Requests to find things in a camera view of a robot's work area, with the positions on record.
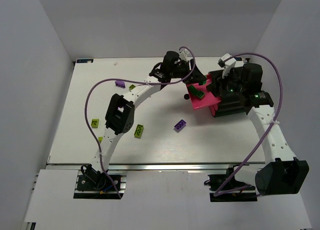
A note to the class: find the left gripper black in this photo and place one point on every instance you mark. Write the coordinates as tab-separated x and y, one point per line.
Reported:
189	69

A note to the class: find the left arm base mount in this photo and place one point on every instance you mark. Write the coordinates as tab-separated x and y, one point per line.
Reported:
92	184

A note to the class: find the lime square lego top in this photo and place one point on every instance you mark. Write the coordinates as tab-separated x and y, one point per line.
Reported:
132	87

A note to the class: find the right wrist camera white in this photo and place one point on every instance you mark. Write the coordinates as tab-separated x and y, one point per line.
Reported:
229	65

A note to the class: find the lime square lego bottom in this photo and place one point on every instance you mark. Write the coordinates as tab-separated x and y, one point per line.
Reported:
100	139

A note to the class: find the pink bottom drawer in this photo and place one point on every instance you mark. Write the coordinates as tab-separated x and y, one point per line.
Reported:
213	111

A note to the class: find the black drawer cabinet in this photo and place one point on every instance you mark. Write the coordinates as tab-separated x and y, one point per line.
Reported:
233	104

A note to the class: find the lime long lego brick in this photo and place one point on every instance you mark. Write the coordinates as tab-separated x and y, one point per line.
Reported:
138	131

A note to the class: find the lime square lego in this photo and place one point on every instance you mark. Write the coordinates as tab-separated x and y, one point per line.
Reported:
132	87
100	139

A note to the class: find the aluminium table rail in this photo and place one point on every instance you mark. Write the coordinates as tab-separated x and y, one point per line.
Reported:
154	167

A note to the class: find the purple two-by-two-long lego brick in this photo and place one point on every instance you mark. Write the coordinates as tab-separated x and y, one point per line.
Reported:
180	125

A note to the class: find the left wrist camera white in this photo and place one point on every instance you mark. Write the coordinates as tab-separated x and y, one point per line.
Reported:
183	54

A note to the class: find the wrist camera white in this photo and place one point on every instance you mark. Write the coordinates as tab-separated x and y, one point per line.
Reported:
183	54
229	65

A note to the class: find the pink top drawer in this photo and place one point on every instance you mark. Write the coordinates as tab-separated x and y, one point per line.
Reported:
208	100

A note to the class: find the pink drawer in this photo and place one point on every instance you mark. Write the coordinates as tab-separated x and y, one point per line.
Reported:
208	100
213	111

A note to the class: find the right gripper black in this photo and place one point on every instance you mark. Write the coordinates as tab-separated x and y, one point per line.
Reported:
215	80

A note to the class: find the dark green square lego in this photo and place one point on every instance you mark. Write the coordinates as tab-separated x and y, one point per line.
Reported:
200	94

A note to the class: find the purple arch lego brick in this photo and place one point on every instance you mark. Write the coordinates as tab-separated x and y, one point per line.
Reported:
120	84

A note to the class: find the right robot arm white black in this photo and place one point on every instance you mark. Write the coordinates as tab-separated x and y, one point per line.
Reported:
271	167

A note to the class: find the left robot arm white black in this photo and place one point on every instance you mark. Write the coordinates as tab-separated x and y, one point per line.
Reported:
119	118

